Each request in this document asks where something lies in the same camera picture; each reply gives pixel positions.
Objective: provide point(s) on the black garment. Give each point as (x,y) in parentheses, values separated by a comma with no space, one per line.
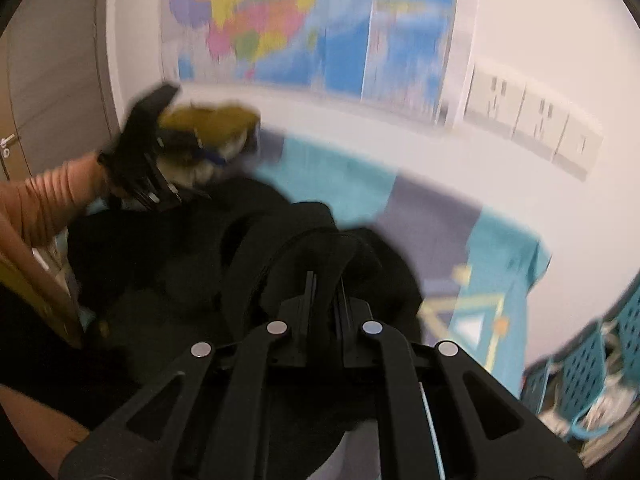
(200,260)

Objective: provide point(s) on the grey wooden door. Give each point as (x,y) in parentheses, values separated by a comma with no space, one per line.
(55,60)

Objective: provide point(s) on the brown flat board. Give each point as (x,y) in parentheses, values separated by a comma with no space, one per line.
(35,290)

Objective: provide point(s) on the white wall socket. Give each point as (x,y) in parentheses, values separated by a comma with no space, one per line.
(577,147)
(542,120)
(492,97)

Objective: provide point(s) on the person's leg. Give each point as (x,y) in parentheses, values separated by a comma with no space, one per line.
(35,435)

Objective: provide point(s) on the colourful wall map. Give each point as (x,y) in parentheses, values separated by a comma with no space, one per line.
(310,25)

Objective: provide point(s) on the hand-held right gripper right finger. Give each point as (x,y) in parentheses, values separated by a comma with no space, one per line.
(352,332)

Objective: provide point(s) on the person's left forearm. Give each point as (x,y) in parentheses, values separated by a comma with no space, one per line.
(55,192)

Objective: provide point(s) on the teal plastic basket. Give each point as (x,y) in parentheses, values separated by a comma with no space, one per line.
(580,375)

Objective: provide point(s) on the mustard yellow garment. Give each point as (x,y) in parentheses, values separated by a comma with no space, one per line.
(212,120)

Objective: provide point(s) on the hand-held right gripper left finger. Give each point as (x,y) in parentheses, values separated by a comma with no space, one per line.
(300,332)

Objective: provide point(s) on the teal and grey bed sheet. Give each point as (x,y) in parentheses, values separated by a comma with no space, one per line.
(350,185)

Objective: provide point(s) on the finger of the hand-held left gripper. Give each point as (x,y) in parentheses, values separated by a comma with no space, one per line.
(197,147)

